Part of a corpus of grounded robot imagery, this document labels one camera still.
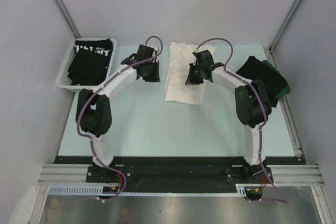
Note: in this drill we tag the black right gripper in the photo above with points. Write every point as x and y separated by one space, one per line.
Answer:
191 80

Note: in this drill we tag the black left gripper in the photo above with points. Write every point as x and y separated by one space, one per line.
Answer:
155 78

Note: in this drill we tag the white floral print t-shirt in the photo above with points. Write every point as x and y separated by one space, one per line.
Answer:
180 58

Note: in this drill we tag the white plastic laundry basket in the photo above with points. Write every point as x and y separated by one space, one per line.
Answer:
62 79

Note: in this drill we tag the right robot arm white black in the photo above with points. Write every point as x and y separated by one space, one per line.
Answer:
252 108

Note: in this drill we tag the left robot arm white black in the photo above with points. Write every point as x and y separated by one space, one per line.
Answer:
93 114

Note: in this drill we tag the folded black t-shirt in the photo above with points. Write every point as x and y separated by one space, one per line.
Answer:
254 69

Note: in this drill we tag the black t-shirt white lettering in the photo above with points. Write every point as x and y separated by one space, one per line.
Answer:
91 62

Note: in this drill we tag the folded green t-shirt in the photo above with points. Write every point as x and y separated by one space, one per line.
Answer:
277 85

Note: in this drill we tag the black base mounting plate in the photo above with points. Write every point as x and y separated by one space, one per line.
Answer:
180 174

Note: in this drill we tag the right rear aluminium post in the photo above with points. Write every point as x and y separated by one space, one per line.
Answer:
285 24

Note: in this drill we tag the aluminium post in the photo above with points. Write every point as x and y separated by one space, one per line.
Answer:
67 17
285 24

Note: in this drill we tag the left rear aluminium post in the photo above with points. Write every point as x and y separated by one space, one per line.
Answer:
67 17

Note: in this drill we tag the light blue cable duct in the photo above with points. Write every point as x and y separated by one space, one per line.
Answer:
105 191

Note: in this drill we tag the aluminium front frame rail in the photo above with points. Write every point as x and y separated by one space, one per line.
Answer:
284 175

